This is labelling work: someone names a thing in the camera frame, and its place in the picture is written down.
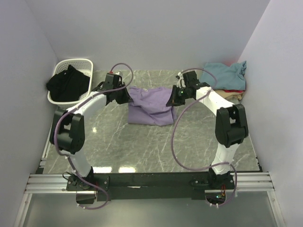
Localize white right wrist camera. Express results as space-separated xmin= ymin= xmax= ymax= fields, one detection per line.
xmin=176 ymin=72 xmax=186 ymax=88

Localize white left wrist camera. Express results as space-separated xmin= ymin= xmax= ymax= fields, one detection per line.
xmin=109 ymin=70 xmax=123 ymax=77

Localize black t shirt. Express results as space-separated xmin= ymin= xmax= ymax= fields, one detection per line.
xmin=46 ymin=65 xmax=90 ymax=102

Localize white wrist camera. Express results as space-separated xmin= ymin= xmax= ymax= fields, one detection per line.
xmin=109 ymin=70 xmax=123 ymax=77
xmin=176 ymin=72 xmax=186 ymax=88

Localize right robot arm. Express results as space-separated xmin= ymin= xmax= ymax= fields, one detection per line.
xmin=166 ymin=69 xmax=249 ymax=189

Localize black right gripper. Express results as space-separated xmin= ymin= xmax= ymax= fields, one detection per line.
xmin=166 ymin=85 xmax=191 ymax=107

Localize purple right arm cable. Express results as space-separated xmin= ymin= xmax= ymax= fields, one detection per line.
xmin=170 ymin=68 xmax=238 ymax=209

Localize white laundry basket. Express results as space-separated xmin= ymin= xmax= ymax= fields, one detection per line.
xmin=46 ymin=59 xmax=93 ymax=109

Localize red folded t shirt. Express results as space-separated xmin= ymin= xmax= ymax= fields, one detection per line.
xmin=223 ymin=90 xmax=245 ymax=94

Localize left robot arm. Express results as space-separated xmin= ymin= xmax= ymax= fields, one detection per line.
xmin=50 ymin=72 xmax=133 ymax=190

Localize teal folded t shirt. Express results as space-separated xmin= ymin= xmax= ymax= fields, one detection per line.
xmin=199 ymin=61 xmax=247 ymax=91

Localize aluminium rail frame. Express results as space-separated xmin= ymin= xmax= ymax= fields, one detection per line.
xmin=13 ymin=113 xmax=276 ymax=227

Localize purple t shirt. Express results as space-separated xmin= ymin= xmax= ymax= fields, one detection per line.
xmin=128 ymin=87 xmax=177 ymax=126

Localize tan folded t shirt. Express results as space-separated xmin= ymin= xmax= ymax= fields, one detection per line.
xmin=216 ymin=90 xmax=244 ymax=101

